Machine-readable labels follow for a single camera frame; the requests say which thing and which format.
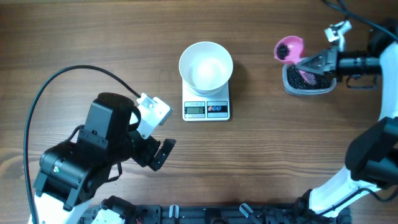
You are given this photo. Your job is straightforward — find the pink measuring scoop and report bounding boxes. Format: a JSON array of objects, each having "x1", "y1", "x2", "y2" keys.
[{"x1": 273, "y1": 35, "x2": 318, "y2": 86}]

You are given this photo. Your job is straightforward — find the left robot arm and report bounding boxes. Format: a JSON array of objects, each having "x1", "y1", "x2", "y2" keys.
[{"x1": 30, "y1": 93, "x2": 176, "y2": 223}]

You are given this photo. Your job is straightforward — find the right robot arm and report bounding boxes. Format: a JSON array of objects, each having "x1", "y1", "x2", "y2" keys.
[{"x1": 297, "y1": 21, "x2": 397, "y2": 218}]

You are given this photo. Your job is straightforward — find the white digital kitchen scale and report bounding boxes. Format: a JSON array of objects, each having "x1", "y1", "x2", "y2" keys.
[{"x1": 182, "y1": 82, "x2": 231, "y2": 122}]

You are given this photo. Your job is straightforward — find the white bowl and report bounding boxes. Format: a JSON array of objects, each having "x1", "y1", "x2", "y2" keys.
[{"x1": 178, "y1": 41, "x2": 234, "y2": 94}]

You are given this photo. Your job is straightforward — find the black beans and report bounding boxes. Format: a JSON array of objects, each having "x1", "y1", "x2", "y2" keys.
[{"x1": 287, "y1": 65, "x2": 331, "y2": 90}]

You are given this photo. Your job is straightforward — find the clear plastic container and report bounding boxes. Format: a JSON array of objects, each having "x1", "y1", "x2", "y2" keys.
[{"x1": 282, "y1": 65, "x2": 336, "y2": 96}]

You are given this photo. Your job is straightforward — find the left black cable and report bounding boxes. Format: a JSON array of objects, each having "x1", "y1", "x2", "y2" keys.
[{"x1": 23, "y1": 64, "x2": 142, "y2": 224}]

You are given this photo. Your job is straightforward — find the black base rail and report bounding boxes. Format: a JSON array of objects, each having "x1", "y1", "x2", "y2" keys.
[{"x1": 77, "y1": 194, "x2": 352, "y2": 224}]

